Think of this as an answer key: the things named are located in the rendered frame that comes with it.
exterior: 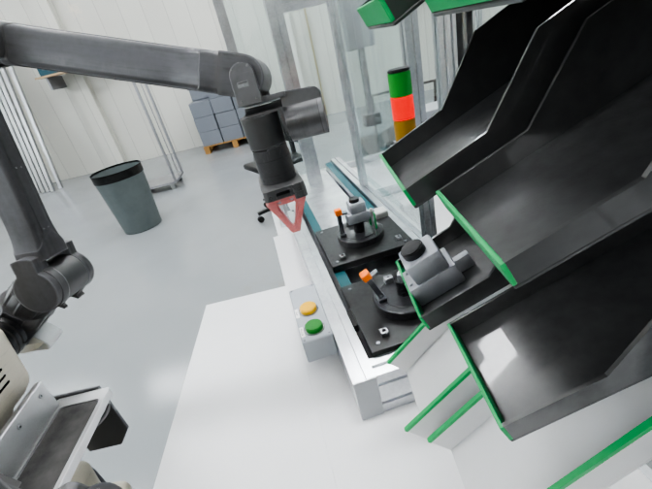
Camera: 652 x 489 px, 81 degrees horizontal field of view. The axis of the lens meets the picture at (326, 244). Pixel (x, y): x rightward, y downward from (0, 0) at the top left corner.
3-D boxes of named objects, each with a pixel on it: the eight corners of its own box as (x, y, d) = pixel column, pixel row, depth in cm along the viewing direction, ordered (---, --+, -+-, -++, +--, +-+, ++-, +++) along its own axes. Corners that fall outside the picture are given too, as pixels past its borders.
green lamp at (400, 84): (395, 99, 82) (392, 75, 80) (386, 97, 87) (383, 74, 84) (416, 93, 83) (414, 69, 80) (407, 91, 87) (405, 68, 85)
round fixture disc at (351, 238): (344, 253, 108) (343, 247, 107) (333, 233, 120) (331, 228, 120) (391, 239, 110) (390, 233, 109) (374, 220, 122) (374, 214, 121)
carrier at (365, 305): (374, 360, 74) (363, 310, 69) (342, 293, 96) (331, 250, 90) (486, 321, 77) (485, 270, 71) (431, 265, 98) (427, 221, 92)
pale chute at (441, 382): (429, 440, 54) (405, 431, 53) (407, 370, 66) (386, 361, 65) (585, 302, 44) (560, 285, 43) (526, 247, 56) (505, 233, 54)
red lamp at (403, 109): (398, 122, 85) (395, 99, 82) (389, 119, 89) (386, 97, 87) (419, 116, 85) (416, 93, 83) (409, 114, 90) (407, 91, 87)
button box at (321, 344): (309, 363, 84) (302, 342, 81) (294, 309, 103) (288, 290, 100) (339, 353, 85) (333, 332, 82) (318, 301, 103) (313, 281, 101)
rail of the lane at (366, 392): (362, 421, 74) (352, 381, 69) (293, 234, 152) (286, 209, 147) (389, 411, 74) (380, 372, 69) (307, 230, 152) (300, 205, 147)
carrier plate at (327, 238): (334, 273, 104) (332, 267, 103) (315, 237, 125) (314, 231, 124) (415, 247, 107) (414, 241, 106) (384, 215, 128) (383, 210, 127)
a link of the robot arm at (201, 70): (8, 63, 62) (-58, 56, 52) (2, 23, 60) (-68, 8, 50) (273, 101, 62) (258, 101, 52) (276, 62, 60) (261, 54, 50)
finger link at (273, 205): (309, 215, 71) (295, 168, 67) (317, 230, 65) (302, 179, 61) (275, 227, 71) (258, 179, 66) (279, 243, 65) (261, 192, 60)
